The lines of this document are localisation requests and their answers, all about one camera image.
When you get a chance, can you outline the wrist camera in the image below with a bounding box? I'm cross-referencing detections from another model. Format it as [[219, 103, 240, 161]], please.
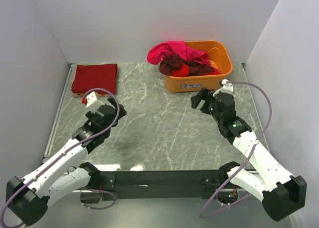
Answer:
[[213, 79, 234, 97], [81, 92, 104, 113]]

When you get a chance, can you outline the orange plastic tub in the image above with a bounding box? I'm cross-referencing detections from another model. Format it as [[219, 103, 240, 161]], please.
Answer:
[[163, 40, 233, 93]]

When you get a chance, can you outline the folded red t shirt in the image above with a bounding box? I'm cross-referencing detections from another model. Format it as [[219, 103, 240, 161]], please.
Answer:
[[71, 64, 118, 94]]

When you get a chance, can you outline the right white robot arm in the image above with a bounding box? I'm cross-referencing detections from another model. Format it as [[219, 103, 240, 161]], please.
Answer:
[[191, 88, 307, 222]]

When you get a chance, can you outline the aluminium frame rail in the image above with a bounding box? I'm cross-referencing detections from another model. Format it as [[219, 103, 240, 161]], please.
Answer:
[[42, 63, 77, 164]]

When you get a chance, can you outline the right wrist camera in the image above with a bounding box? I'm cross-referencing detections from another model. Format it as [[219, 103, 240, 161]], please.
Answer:
[[213, 79, 234, 97]]

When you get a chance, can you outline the pink t shirt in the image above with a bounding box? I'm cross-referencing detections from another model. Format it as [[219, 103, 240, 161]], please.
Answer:
[[147, 41, 211, 66]]

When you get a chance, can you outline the black base beam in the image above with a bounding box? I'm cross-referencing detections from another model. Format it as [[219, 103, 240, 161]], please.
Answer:
[[72, 169, 240, 201]]

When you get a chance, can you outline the dark maroon t shirt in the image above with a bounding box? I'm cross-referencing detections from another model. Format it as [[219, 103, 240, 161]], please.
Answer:
[[159, 55, 219, 77]]

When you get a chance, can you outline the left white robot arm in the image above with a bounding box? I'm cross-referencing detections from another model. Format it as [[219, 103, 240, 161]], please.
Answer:
[[5, 92, 127, 226]]

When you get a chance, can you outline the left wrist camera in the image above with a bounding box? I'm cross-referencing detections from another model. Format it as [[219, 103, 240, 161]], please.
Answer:
[[81, 92, 104, 113]]

